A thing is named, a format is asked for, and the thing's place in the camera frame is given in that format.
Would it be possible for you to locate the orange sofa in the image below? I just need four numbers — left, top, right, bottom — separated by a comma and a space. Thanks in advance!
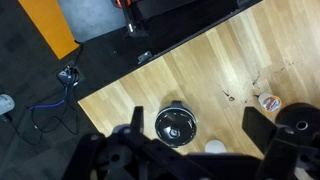
18, 0, 80, 60

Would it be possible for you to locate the grey pot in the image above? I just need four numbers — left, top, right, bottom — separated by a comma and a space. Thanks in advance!
155, 99, 198, 149

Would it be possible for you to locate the black pot lid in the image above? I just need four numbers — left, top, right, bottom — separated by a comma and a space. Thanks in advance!
154, 106, 198, 149

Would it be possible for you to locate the blue cable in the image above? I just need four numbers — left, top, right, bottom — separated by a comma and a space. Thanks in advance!
28, 74, 74, 112

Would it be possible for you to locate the white device on floor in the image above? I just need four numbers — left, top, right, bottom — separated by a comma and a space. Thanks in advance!
0, 94, 16, 116

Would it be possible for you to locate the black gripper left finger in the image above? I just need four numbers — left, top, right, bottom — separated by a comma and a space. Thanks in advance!
63, 105, 201, 180

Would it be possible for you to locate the floor outlet box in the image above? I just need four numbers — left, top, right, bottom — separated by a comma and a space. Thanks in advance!
57, 64, 82, 88

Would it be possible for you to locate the black floor cable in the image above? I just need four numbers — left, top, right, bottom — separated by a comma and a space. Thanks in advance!
14, 86, 80, 146

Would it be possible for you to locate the small metal bracket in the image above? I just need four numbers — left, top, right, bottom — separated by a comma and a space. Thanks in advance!
137, 50, 154, 65

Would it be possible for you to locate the orange handled clamp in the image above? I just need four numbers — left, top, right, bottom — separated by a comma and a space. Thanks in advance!
114, 0, 132, 8

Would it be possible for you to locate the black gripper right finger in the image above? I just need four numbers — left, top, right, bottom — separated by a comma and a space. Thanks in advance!
241, 106, 320, 180

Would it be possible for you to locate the white coffee pod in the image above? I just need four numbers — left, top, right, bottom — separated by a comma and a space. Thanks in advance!
258, 92, 283, 116

